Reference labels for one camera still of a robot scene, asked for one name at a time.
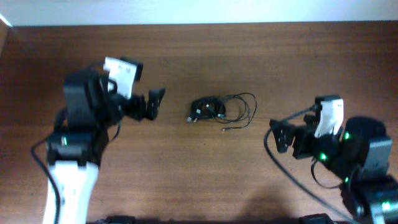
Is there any black cable bundle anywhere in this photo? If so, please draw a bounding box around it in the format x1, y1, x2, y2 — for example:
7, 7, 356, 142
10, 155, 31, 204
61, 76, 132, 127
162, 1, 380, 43
186, 92, 257, 132

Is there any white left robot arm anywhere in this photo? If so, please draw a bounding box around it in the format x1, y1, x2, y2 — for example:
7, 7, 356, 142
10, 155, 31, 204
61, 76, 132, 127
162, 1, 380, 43
43, 68, 165, 223

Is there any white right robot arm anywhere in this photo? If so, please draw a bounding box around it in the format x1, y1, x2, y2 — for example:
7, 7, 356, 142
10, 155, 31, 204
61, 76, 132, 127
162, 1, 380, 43
266, 115, 397, 223

